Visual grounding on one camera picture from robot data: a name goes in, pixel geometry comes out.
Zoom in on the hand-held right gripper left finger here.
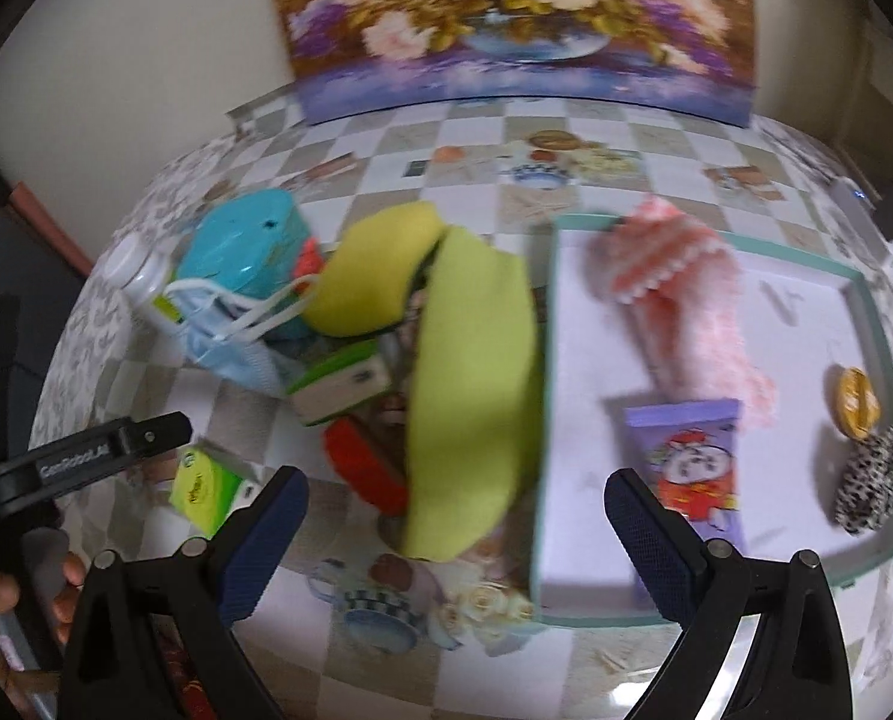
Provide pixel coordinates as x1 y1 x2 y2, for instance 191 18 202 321
58 465 311 720

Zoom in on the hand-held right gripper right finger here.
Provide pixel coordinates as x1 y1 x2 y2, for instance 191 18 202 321
603 469 854 720

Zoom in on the green tissue packet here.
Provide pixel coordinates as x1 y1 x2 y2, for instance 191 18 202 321
169 442 263 539

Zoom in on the purple cartoon tissue packet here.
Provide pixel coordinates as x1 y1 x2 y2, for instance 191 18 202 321
622 399 755 608

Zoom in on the red soft ring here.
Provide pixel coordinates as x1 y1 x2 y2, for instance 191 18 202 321
322 416 410 518

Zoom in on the blue face mask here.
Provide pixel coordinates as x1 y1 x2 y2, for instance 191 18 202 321
163 274 323 395

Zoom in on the leopard print scrunchie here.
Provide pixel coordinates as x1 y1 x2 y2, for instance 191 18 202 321
832 425 893 537

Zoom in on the lime green cloth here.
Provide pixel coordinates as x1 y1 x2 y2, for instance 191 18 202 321
400 225 547 562

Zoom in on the pink white striped fluffy cloth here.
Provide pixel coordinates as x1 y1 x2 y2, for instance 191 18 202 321
585 195 781 432

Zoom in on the gold foil snack cup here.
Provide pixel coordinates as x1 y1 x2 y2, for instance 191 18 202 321
825 365 884 437

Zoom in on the white box with teal rim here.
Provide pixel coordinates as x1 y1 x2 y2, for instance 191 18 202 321
528 211 893 627

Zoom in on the grey leaf print tablecloth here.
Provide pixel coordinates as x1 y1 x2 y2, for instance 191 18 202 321
30 116 893 691

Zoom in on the green white small box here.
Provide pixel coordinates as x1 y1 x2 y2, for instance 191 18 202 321
287 340 397 427

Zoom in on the white pill bottle green label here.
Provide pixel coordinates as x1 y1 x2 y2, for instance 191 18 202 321
109 232 185 331

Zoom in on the turquoise plastic pack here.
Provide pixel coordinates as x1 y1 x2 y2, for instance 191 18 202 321
175 190 323 316

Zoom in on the checkered printed tablecloth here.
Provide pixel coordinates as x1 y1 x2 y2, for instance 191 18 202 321
97 82 890 720

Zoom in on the white power strip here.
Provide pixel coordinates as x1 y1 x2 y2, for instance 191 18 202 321
829 176 879 218

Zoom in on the floral canvas painting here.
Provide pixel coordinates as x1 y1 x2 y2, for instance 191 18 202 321
259 0 763 128

